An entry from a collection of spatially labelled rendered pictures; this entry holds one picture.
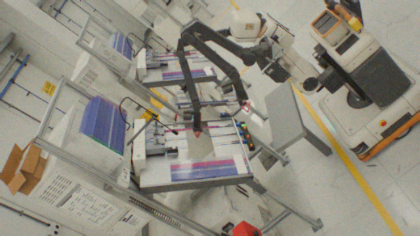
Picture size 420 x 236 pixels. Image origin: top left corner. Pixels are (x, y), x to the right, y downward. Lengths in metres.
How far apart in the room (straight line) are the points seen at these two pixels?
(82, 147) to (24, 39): 3.52
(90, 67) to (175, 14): 3.73
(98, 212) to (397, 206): 1.87
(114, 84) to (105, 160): 1.36
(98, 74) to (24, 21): 2.22
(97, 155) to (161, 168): 0.43
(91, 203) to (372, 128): 1.86
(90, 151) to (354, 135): 1.71
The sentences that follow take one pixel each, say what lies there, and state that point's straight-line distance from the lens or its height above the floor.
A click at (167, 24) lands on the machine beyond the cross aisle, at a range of 7.10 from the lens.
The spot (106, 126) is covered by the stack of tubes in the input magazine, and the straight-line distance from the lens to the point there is 2.52.
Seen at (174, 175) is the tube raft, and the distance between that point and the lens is 2.41.
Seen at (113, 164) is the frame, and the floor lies 1.41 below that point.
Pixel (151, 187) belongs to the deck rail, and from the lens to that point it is 2.36.
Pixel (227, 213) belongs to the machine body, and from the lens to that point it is 2.60.
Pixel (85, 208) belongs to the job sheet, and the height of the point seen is 1.40.
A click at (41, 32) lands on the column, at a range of 5.58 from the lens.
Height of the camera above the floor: 2.18
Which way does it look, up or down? 27 degrees down
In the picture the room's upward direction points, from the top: 54 degrees counter-clockwise
